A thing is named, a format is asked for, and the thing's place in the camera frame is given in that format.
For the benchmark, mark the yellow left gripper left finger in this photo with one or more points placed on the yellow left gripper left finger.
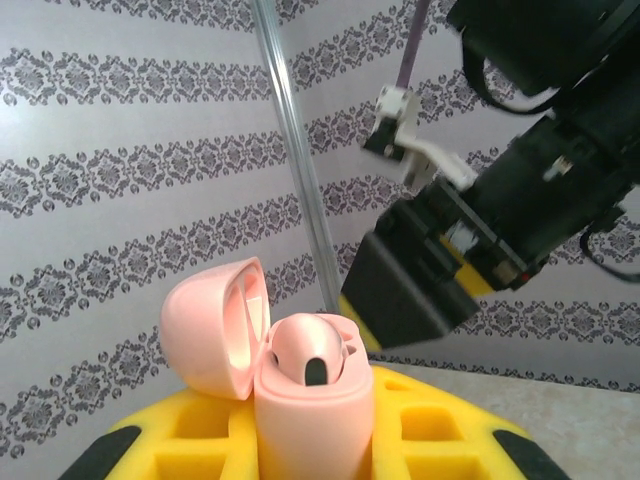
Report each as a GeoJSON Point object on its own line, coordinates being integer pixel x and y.
{"type": "Point", "coordinates": [200, 450]}

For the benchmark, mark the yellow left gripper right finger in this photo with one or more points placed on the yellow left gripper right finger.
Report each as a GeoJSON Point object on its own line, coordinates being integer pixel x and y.
{"type": "Point", "coordinates": [450, 440]}

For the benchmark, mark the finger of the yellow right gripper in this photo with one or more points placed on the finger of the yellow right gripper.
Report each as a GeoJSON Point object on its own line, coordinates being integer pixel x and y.
{"type": "Point", "coordinates": [405, 295]}

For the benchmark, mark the pink earbud charging case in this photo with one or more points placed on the pink earbud charging case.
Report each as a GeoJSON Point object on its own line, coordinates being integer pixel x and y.
{"type": "Point", "coordinates": [310, 430]}

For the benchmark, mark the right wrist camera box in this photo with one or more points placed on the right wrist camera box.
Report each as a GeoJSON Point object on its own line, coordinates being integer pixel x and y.
{"type": "Point", "coordinates": [400, 107]}

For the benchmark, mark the aluminium corner frame post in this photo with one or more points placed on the aluminium corner frame post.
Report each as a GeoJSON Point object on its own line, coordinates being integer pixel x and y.
{"type": "Point", "coordinates": [296, 150]}

